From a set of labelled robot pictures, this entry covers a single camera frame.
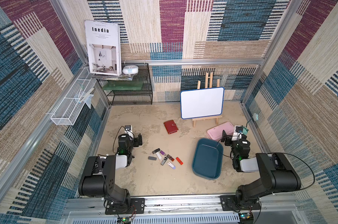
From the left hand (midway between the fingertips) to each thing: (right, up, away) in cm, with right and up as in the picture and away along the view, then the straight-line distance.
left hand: (132, 133), depth 94 cm
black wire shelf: (-2, +32, +22) cm, 39 cm away
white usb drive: (+18, -14, -3) cm, 23 cm away
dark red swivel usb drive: (+25, -15, -4) cm, 30 cm away
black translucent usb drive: (+16, -11, -1) cm, 19 cm away
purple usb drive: (+20, -12, -2) cm, 24 cm away
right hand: (+65, +3, -4) cm, 65 cm away
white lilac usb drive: (+26, -19, -7) cm, 33 cm away
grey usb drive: (+14, -15, -4) cm, 21 cm away
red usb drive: (+31, -17, -5) cm, 35 cm away
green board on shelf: (-6, +32, -1) cm, 33 cm away
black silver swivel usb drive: (+21, -16, -5) cm, 27 cm away
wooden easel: (+48, +34, -4) cm, 59 cm away
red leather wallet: (+26, +4, +10) cm, 28 cm away
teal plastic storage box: (+48, -15, -6) cm, 51 cm away
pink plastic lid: (+58, 0, +7) cm, 58 cm away
